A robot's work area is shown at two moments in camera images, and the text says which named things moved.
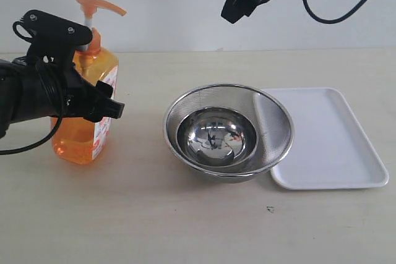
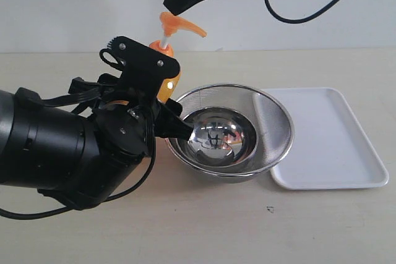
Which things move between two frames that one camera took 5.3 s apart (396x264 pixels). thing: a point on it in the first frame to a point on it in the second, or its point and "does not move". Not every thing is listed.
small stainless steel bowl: [217, 136] does not move
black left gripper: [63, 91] to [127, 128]
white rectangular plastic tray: [330, 149] does not move
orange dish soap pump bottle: [77, 141] to [168, 21]
